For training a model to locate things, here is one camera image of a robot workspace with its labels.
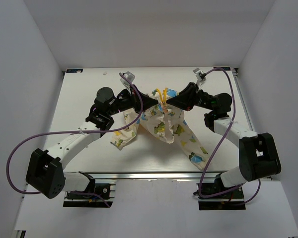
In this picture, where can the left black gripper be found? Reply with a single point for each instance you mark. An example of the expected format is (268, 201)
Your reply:
(134, 99)

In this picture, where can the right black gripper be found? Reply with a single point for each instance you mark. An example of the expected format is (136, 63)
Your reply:
(186, 98)

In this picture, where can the cream printed baby jacket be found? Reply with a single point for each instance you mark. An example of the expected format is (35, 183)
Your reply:
(166, 123)

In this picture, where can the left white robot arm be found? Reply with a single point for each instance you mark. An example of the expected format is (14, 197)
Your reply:
(46, 168)

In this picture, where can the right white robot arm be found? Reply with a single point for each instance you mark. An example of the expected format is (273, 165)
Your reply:
(258, 156)

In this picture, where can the right blue corner label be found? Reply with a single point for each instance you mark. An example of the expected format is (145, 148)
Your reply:
(222, 68)

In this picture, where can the blue corner label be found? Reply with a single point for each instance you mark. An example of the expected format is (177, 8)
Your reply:
(222, 68)
(74, 70)

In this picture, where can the left blue corner label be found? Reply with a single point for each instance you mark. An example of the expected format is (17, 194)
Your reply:
(74, 70)

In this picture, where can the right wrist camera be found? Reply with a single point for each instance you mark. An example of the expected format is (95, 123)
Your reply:
(201, 77)

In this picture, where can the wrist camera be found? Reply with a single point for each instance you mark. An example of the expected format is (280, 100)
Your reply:
(201, 77)
(127, 79)

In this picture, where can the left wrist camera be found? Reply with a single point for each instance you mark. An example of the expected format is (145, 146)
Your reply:
(127, 79)

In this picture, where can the aluminium table front rail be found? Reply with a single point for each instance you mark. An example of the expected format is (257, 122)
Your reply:
(149, 175)

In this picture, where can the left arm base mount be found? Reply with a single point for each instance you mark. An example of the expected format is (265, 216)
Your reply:
(99, 195)

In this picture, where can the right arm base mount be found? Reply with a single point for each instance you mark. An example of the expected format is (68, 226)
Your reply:
(233, 200)

